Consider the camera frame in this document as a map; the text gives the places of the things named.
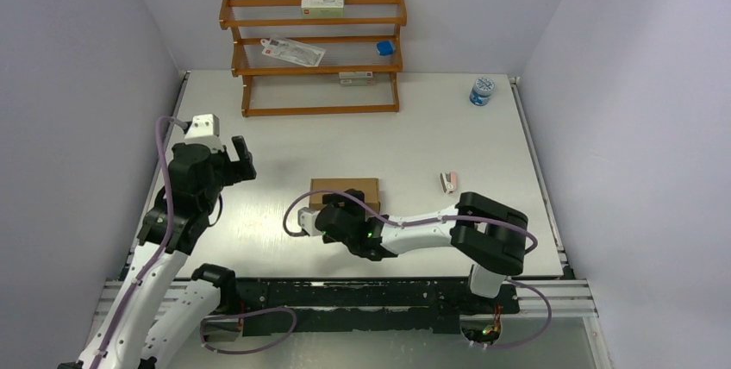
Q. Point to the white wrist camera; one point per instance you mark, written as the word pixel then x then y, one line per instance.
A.
pixel 306 219
pixel 205 130

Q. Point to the flat plastic blister package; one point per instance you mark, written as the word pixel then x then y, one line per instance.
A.
pixel 293 52

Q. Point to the grey box lower shelf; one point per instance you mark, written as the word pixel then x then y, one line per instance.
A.
pixel 356 78

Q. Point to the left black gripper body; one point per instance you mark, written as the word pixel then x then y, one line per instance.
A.
pixel 224 171

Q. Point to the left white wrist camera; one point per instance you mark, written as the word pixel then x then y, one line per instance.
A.
pixel 205 130

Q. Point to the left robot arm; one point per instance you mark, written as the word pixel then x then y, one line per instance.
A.
pixel 132 335

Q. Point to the blue white round jar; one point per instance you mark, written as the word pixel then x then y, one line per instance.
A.
pixel 481 91

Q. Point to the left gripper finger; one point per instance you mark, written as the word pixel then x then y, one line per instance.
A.
pixel 242 151
pixel 243 170

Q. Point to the small blue object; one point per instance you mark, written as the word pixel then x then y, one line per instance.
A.
pixel 386 48

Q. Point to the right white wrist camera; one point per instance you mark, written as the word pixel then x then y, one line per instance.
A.
pixel 306 219

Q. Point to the black base frame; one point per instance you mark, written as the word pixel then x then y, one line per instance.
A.
pixel 273 305

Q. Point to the white green box top shelf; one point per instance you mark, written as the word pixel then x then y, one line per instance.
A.
pixel 317 9

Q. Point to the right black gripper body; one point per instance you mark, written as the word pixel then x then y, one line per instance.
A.
pixel 353 203

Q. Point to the small pink white stapler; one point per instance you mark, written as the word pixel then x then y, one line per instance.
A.
pixel 449 182

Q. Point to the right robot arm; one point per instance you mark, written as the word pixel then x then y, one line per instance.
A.
pixel 492 235

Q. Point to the wooden three-tier shelf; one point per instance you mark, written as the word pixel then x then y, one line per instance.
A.
pixel 350 44

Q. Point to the brown cardboard box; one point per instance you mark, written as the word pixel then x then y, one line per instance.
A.
pixel 365 189

